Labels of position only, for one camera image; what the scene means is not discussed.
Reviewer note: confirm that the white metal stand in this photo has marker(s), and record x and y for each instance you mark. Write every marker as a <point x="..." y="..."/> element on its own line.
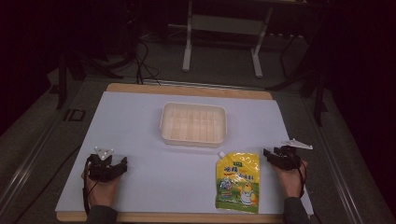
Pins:
<point x="224" y="28"/>

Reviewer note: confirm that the black metal stand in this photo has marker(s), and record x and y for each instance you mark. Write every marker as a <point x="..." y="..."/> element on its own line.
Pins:
<point x="63" y="81"/>
<point x="316" y="90"/>

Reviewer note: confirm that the person's left hand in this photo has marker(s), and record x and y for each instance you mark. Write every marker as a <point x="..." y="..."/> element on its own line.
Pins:
<point x="102" y="191"/>

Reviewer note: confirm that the white table mat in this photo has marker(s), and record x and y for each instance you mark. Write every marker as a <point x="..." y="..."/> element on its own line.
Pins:
<point x="155" y="180"/>

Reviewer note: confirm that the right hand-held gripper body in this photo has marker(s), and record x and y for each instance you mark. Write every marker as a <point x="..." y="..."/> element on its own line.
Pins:
<point x="288" y="157"/>

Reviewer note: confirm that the yellow spout pouch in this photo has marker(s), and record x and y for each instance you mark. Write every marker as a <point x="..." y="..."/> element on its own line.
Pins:
<point x="239" y="183"/>

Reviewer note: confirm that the black floor bracket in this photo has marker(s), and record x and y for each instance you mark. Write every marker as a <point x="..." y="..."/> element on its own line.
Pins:
<point x="74" y="115"/>

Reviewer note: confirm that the person's right hand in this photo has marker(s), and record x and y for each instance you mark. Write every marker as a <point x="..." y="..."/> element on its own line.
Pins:
<point x="291" y="182"/>

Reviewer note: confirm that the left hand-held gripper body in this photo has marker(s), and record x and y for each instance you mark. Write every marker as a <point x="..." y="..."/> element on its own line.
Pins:
<point x="104" y="170"/>

